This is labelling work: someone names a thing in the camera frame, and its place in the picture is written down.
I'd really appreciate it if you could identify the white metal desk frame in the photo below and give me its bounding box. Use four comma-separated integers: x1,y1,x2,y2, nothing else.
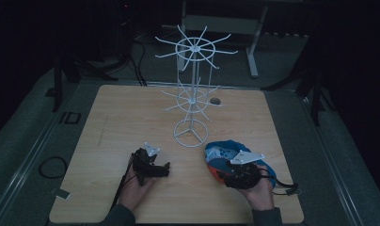
178,0,270,79

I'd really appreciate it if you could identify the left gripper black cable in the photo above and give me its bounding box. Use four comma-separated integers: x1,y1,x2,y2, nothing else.
109,155,139,212

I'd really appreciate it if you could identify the black coiled floor cable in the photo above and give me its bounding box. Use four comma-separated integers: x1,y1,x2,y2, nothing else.
38,155,69,180

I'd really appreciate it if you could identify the person's right hand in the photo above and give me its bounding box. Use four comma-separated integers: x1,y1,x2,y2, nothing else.
240,160,276,212

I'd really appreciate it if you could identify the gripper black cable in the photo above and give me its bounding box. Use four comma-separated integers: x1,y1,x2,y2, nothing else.
259,169,301,196
109,155,139,212

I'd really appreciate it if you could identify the black floor cables bundle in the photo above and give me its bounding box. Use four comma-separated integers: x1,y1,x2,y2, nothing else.
127,37,149,88

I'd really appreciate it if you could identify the black rectangular floor frame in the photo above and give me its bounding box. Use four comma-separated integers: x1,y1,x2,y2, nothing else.
59,111,83,125

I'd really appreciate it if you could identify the white wire hook rack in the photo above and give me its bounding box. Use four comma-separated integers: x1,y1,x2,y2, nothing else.
154,24,239,149

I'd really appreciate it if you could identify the person's left hand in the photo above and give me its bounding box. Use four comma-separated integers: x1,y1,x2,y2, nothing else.
118,165,155,212

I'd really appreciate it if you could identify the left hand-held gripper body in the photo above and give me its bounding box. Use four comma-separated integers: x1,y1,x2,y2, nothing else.
131,141,161,186

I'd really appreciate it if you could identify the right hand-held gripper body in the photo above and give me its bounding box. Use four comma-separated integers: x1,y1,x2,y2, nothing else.
224,150,265,190

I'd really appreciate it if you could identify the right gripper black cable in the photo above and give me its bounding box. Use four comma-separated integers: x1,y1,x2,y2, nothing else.
259,169,301,196

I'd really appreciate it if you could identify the black metal stand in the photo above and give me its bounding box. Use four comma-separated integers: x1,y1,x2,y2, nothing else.
261,62,337,127
45,46,119,113

